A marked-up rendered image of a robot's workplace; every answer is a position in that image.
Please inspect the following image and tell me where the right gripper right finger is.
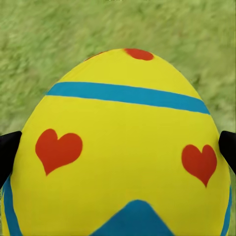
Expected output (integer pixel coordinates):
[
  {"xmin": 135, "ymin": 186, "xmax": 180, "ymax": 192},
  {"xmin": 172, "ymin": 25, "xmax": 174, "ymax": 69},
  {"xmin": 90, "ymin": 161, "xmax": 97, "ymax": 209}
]
[{"xmin": 219, "ymin": 131, "xmax": 236, "ymax": 174}]

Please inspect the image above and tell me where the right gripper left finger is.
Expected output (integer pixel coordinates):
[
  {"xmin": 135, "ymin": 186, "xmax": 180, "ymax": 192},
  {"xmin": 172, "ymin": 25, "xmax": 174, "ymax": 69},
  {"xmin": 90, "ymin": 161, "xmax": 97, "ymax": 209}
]
[{"xmin": 0, "ymin": 131, "xmax": 22, "ymax": 189}]

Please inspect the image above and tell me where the easter egg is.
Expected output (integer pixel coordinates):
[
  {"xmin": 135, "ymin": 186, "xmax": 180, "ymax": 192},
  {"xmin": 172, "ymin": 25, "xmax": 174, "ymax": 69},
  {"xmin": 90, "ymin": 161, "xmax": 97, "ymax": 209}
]
[{"xmin": 1, "ymin": 48, "xmax": 232, "ymax": 236}]

